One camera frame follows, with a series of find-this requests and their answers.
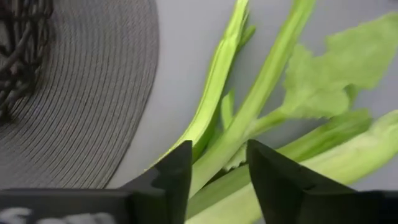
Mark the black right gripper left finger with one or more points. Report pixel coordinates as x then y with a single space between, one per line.
168 186

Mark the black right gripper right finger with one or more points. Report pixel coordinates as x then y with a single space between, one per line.
280 186

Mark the green celery stalk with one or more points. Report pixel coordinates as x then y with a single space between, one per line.
258 93

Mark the grey round woven placemat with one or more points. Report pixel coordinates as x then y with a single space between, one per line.
93 93

